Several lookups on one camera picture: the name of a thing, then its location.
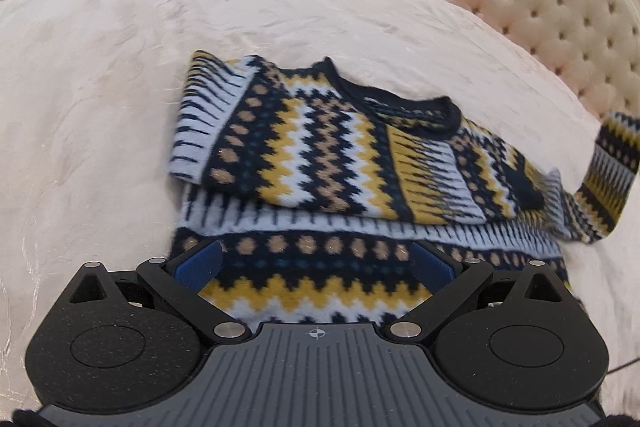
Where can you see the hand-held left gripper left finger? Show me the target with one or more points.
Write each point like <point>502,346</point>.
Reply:
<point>202,264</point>

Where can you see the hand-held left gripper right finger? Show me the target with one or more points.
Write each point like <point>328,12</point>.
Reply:
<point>430,264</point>

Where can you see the navy yellow patterned knit sweater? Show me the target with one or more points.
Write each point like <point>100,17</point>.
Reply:
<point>325,147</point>

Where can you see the cream bedspread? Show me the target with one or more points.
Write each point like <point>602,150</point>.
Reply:
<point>100,107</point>

